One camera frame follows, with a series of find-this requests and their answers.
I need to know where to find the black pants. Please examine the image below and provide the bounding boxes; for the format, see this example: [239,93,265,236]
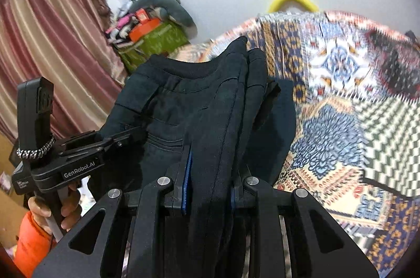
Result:
[88,36,296,277]

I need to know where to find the orange sleeve forearm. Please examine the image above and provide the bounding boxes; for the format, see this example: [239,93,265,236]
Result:
[14,211,55,277]

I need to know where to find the left hand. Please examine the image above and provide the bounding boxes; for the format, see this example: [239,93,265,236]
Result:
[28,181,82,235]

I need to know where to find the patchwork patterned bedspread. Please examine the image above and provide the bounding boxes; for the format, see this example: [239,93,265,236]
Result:
[174,11,419,277]

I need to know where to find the striped pink curtain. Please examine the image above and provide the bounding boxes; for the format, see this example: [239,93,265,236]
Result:
[1,0,127,140]

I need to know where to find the orange box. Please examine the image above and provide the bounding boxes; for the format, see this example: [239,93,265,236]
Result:
[129,9,161,42]

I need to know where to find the green fabric storage bin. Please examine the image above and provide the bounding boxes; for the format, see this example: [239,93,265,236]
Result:
[116,22,189,74]

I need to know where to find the grey plush toy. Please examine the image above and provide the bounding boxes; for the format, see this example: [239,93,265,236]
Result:
[128,0,195,28]

